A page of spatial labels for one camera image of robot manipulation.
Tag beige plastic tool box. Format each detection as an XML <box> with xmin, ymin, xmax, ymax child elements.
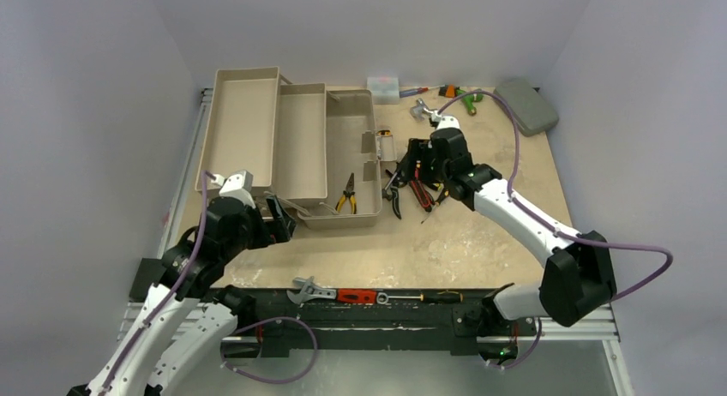
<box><xmin>197</xmin><ymin>67</ymin><xmax>397</xmax><ymax>231</ymax></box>

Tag yellow black pliers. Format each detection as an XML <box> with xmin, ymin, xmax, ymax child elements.
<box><xmin>335</xmin><ymin>172</ymin><xmax>357</xmax><ymax>214</ymax></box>

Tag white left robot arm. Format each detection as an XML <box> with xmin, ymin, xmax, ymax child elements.
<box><xmin>69</xmin><ymin>191</ymin><xmax>296</xmax><ymax>395</ymax></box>

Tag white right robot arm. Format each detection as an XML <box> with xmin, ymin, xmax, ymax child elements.
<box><xmin>397</xmin><ymin>128</ymin><xmax>618</xmax><ymax>335</ymax></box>

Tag red black folding tool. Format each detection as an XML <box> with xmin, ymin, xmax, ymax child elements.
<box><xmin>408</xmin><ymin>179</ymin><xmax>435</xmax><ymax>213</ymax></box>

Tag yellow black screwdriver large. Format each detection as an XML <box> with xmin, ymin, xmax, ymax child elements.
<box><xmin>421</xmin><ymin>189</ymin><xmax>449</xmax><ymax>224</ymax></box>

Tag green orange spray nozzle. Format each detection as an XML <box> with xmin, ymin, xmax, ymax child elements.
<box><xmin>438</xmin><ymin>85</ymin><xmax>484</xmax><ymax>116</ymax></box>

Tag black grey pruning shears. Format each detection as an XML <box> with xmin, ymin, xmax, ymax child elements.
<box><xmin>382</xmin><ymin>169</ymin><xmax>402</xmax><ymax>220</ymax></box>

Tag red blue small screwdriver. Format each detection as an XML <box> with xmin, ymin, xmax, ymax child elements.
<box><xmin>399</xmin><ymin>87</ymin><xmax>440</xmax><ymax>98</ymax></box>

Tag clear plastic screw box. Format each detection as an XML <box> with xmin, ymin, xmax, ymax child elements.
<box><xmin>366</xmin><ymin>76</ymin><xmax>400</xmax><ymax>105</ymax></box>

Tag grey sharpening stone block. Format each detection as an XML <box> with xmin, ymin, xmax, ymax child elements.
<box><xmin>494</xmin><ymin>78</ymin><xmax>560</xmax><ymax>137</ymax></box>

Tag black left corner block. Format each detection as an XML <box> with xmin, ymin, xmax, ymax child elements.
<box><xmin>129</xmin><ymin>258</ymin><xmax>165</xmax><ymax>303</ymax></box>

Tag black orange screwdriver on base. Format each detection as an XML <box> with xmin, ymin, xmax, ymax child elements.
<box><xmin>388</xmin><ymin>291</ymin><xmax>464</xmax><ymax>304</ymax></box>

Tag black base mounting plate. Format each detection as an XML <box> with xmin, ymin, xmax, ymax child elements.
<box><xmin>203</xmin><ymin>286</ymin><xmax>537</xmax><ymax>364</ymax></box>

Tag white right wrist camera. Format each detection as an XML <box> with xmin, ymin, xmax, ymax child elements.
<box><xmin>430</xmin><ymin>112</ymin><xmax>460</xmax><ymax>130</ymax></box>

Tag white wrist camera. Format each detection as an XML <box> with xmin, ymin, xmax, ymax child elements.
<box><xmin>430</xmin><ymin>112</ymin><xmax>460</xmax><ymax>130</ymax></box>
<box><xmin>211</xmin><ymin>170</ymin><xmax>256</xmax><ymax>208</ymax></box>

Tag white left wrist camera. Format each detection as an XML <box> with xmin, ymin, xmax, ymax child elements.
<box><xmin>211</xmin><ymin>170</ymin><xmax>256</xmax><ymax>208</ymax></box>

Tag red handled adjustable wrench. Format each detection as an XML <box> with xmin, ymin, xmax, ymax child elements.
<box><xmin>286</xmin><ymin>276</ymin><xmax>389</xmax><ymax>304</ymax></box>

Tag small black handled hammer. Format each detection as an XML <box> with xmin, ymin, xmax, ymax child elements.
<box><xmin>382</xmin><ymin>169</ymin><xmax>399</xmax><ymax>201</ymax></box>

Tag aluminium frame rail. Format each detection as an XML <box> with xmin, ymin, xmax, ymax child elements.
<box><xmin>116</xmin><ymin>301</ymin><xmax>620</xmax><ymax>344</ymax></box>

